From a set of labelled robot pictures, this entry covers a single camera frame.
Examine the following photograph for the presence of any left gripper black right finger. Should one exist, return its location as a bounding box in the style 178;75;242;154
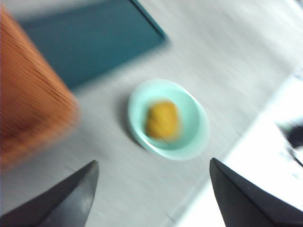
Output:
210;157;303;227

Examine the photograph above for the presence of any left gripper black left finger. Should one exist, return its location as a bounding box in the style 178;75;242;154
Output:
0;160;99;227

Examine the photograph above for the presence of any teal ribbed bowl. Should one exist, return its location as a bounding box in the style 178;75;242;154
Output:
127;79;210;161

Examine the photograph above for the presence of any yellow brown round fruit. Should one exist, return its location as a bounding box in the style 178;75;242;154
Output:
144;100;182;141

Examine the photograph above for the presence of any black blurred device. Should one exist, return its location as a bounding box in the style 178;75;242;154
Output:
276;118;303;166

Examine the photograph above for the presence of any brown wicker basket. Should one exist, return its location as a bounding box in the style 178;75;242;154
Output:
0;4;81;171

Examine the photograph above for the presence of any dark green rectangular tray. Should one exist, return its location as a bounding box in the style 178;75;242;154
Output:
18;0;171;89

